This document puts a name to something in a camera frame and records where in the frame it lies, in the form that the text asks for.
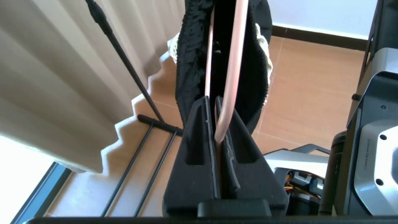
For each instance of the window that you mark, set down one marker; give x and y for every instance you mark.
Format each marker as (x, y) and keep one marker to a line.
(18, 174)

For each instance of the black clothes rack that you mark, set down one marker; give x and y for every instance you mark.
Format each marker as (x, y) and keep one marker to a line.
(124, 59)

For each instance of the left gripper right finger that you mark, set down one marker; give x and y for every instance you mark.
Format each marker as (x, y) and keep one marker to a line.
(255, 180)

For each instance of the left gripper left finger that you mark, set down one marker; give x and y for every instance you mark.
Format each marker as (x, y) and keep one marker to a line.
(189, 183)

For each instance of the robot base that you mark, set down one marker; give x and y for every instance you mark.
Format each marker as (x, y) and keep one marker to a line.
(373, 155)

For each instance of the beige curtain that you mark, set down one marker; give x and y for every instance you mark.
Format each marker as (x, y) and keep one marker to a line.
(62, 77)

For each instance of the pink clothes hanger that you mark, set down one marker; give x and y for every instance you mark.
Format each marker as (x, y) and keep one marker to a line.
(236, 46)

